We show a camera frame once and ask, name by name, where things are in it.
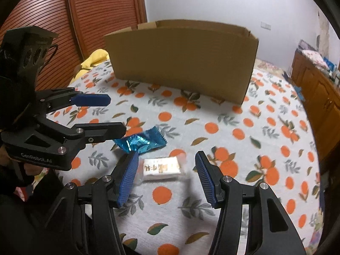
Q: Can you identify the small white pastry packet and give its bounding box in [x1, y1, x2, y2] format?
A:
[134, 154, 187, 185]

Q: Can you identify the blue foil candy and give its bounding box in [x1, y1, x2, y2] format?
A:
[113, 127, 167, 154]

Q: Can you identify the person's left hand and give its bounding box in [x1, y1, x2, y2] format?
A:
[1, 146, 43, 176]

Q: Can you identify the yellow plush toy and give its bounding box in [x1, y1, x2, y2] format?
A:
[70, 49, 109, 83]

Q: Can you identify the orange print tablecloth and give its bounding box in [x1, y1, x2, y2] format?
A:
[48, 62, 323, 254]

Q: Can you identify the wooden louvered wardrobe door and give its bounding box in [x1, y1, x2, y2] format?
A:
[1, 0, 147, 90]

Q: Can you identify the brown cardboard box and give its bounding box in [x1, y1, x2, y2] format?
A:
[104, 20, 259, 105]

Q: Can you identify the floral bed quilt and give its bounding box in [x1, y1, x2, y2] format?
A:
[254, 58, 285, 78]

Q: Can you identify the teal cloth on floor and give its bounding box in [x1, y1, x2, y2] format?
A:
[294, 86, 305, 102]

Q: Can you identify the wooden sideboard cabinet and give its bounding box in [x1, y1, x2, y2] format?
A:
[291, 50, 339, 161]

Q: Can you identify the folded floral cloth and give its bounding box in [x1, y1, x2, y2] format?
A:
[302, 50, 329, 70]

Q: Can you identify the beige curtain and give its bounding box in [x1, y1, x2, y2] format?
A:
[316, 9, 330, 58]

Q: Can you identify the white wall switch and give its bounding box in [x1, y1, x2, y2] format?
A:
[261, 22, 271, 31]

